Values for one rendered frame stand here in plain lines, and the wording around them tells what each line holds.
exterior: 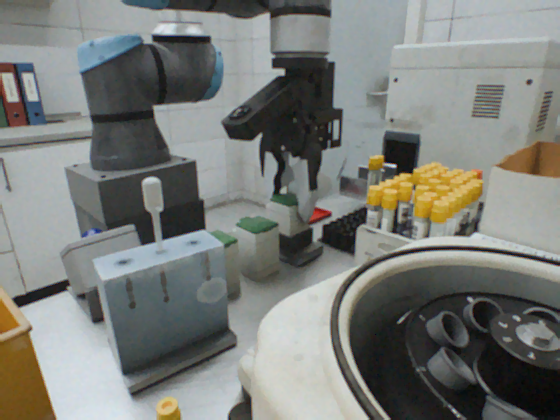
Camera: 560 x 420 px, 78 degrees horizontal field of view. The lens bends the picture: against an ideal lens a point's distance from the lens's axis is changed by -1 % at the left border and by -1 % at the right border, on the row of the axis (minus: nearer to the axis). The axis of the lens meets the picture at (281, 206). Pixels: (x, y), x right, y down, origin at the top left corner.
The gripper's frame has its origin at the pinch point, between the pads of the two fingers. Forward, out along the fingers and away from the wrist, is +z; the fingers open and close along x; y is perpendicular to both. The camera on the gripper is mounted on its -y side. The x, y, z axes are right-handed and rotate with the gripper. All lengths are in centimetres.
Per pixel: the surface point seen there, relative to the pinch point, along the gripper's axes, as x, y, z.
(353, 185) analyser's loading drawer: 3.0, 21.2, 1.4
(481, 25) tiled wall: 32, 170, -41
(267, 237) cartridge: -3.2, -6.9, 0.7
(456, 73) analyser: -6.6, 38.2, -18.5
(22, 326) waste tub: -9.1, -32.5, -3.9
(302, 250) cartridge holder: -3.6, -0.7, 4.7
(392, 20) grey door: 77, 164, -47
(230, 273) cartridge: -3.2, -12.8, 3.3
